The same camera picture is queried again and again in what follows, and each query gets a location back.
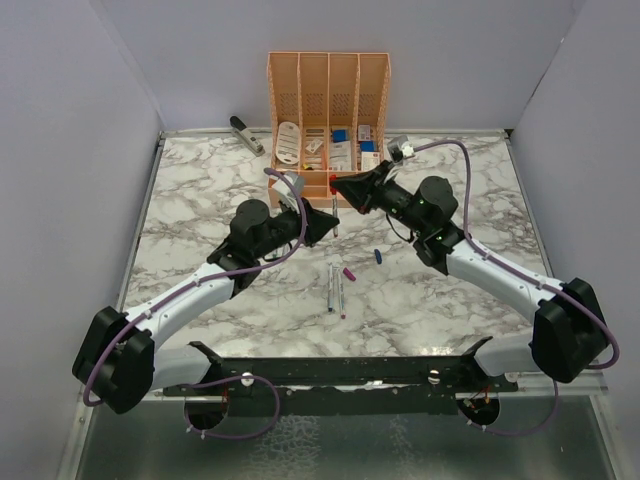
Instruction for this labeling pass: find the blue box in organizer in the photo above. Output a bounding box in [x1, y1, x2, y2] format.
[332, 129, 348, 143]

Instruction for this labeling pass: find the red white card box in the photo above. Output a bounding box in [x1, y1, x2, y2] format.
[361, 152, 383, 172]

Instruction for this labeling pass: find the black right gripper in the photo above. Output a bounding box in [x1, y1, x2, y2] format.
[331, 163, 426, 237]

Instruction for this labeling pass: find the black grey stapler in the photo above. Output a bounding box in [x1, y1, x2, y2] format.
[229, 115, 265, 157]

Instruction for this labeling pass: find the black mounting rail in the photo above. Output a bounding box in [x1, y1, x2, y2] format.
[190, 341, 517, 416]

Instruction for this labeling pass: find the white pen purple end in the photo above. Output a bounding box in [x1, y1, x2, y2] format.
[337, 268, 346, 320]

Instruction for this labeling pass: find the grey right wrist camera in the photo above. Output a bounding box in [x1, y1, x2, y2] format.
[387, 135, 415, 164]

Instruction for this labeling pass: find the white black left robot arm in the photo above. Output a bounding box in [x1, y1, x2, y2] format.
[72, 200, 339, 414]

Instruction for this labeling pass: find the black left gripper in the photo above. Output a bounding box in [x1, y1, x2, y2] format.
[253, 194, 338, 259]

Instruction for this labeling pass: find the purple pen cap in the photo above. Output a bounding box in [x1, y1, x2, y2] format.
[343, 267, 356, 281]

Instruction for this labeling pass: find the white pen blue end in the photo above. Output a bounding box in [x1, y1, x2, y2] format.
[327, 262, 335, 313]

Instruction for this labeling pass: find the red pen cap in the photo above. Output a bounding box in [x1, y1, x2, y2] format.
[329, 175, 337, 196]

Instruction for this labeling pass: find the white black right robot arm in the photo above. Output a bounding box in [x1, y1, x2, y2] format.
[330, 161, 610, 391]

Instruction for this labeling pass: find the peach plastic desk organizer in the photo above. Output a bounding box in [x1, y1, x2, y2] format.
[267, 51, 391, 208]

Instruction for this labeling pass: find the white oval ruler card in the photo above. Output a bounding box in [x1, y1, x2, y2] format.
[274, 121, 301, 166]

